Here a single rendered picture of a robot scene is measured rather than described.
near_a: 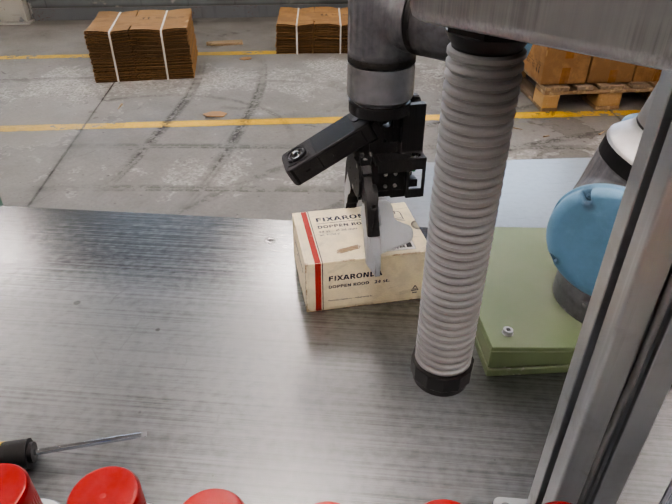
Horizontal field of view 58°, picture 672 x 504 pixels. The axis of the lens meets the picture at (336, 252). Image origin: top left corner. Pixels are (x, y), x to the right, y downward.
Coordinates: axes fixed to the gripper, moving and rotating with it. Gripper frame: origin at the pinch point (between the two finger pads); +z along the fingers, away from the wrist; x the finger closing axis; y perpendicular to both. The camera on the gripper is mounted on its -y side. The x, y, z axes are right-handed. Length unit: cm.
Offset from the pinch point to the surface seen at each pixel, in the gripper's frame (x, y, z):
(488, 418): -26.4, 8.2, 5.3
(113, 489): -46, -22, -20
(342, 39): 371, 73, 77
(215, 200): 172, -24, 88
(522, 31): -49, -7, -41
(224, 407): -19.7, -18.9, 5.3
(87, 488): -46, -23, -20
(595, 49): -51, -6, -40
